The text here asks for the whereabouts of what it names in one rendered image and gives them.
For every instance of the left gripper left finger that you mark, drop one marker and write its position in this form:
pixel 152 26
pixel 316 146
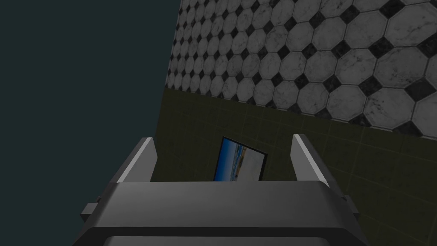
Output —
pixel 141 164

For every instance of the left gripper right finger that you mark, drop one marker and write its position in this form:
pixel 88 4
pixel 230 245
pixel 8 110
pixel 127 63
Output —
pixel 307 162

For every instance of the blue framed wall picture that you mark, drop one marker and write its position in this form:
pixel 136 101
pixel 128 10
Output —
pixel 239 164

